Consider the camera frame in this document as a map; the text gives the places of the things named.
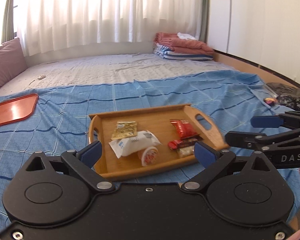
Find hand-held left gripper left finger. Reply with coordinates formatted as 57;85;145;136
25;140;115;193

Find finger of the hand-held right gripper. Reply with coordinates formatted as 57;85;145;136
250;111;300;131
225;127;300;153

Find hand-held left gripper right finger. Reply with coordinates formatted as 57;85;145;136
181;141;272;192

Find cream and gold snack packet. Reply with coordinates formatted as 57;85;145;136
177;146;197;158

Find dark red bar packet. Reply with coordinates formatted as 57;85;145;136
168;135;203;150

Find large red snack packet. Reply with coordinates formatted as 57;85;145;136
169;119;199;139

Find large white snack packet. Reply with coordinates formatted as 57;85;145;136
108;130;163;158

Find wooden tray with handles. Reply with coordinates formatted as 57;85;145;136
88;103;229;182

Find red lidded jelly cup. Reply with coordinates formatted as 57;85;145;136
137;145;159;167

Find dark floral cloth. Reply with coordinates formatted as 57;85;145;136
265;82;300;112

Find blue checked bed sheet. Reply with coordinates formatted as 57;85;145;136
0;70;300;230

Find grey quilted mattress cover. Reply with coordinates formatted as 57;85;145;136
0;52;235;98

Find red plastic tray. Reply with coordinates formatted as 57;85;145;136
0;93;39;130

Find white wardrobe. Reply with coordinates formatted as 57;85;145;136
207;0;300;90

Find folded blue striped blanket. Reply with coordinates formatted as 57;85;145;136
154;42;214;62

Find folded salmon blanket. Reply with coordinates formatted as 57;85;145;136
154;32;213;55

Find white folded cloth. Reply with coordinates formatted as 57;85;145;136
177;32;197;41

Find mauve pillow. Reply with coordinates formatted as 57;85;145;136
0;38;28;94

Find green curtain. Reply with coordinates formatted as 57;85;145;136
199;0;210;45
1;0;18;45

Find white sheer curtain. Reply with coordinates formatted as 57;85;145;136
16;0;208;57

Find wooden bed frame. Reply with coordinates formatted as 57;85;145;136
212;50;300;90

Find small white corded controller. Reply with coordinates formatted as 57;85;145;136
27;74;46;88

